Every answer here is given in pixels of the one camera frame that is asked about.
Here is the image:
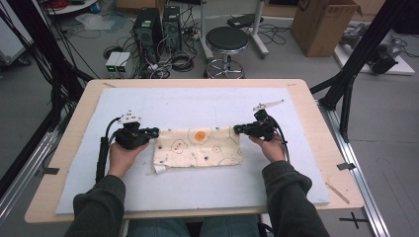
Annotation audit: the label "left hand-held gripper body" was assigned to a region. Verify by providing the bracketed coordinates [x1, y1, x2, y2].
[114, 110, 152, 151]

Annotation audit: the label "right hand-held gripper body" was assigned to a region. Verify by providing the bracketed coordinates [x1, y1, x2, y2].
[243, 99, 285, 142]

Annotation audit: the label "cream patterned cloth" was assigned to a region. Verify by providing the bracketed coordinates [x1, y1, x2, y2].
[151, 126, 244, 176]

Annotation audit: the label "person's left hand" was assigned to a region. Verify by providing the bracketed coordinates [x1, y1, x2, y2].
[107, 141, 151, 181]

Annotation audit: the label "person's right hand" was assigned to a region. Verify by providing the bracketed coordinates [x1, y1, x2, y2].
[248, 132, 287, 164]

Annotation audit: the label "white foam board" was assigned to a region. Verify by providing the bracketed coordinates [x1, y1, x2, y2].
[54, 87, 331, 215]

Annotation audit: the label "white power supply box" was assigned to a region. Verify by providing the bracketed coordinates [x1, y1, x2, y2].
[105, 51, 123, 74]
[115, 51, 131, 74]

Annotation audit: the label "black round stool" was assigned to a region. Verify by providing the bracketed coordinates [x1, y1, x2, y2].
[203, 26, 250, 80]

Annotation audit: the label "person's legs in jeans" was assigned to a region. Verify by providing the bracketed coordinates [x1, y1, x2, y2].
[126, 215, 261, 237]

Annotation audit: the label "large black computer tower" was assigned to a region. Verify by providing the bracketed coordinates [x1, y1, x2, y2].
[132, 7, 164, 63]

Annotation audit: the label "thin wooden stick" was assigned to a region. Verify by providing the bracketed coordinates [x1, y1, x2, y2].
[325, 182, 351, 205]

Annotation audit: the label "white metal stand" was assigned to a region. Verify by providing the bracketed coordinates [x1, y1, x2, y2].
[197, 0, 270, 60]

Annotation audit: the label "slim black computer tower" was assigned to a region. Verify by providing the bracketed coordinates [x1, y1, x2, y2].
[161, 5, 183, 53]

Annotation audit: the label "black flat case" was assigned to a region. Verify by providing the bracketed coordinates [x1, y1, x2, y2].
[226, 13, 265, 29]

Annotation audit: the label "brown cardboard box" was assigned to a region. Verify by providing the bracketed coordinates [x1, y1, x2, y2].
[290, 0, 364, 58]

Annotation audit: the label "clear plastic sheet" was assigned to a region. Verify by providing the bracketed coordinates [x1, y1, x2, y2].
[75, 13, 127, 33]

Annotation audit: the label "round white table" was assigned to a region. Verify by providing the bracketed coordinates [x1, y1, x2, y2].
[43, 0, 99, 16]

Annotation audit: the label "grey and black machine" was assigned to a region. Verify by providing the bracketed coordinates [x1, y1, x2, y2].
[340, 23, 408, 75]

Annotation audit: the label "white floor platform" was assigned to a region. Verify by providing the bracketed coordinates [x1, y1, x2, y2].
[333, 43, 416, 77]

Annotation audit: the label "white panel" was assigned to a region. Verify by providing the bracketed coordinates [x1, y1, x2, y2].
[0, 8, 34, 65]

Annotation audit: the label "right hand-held gripper black cable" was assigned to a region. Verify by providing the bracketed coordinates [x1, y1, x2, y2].
[268, 115, 291, 162]

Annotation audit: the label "tangle of cables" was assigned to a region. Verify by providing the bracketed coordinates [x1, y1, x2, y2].
[137, 48, 172, 80]

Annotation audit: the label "coil of black cable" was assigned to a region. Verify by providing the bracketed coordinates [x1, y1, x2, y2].
[171, 52, 196, 73]

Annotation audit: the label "aluminium rail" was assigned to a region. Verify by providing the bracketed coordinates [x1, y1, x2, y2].
[0, 131, 58, 218]
[317, 100, 391, 237]

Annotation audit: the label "black metal frame with cables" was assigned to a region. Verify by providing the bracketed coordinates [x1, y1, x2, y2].
[0, 0, 97, 132]

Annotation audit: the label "black metal frame stand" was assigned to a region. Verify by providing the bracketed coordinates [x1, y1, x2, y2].
[309, 0, 419, 143]

